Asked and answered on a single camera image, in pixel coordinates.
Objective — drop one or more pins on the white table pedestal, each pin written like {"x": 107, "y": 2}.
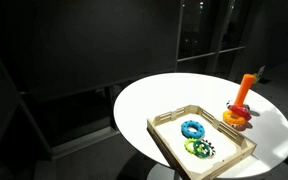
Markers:
{"x": 160, "y": 173}

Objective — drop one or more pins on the light wooden slatted tray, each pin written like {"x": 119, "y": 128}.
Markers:
{"x": 226, "y": 131}

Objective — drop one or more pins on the dark window frame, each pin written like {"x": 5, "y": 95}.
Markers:
{"x": 178, "y": 40}

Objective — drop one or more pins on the orange stacking peg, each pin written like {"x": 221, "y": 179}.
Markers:
{"x": 244, "y": 88}

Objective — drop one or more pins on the small white card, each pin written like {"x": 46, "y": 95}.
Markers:
{"x": 260, "y": 70}

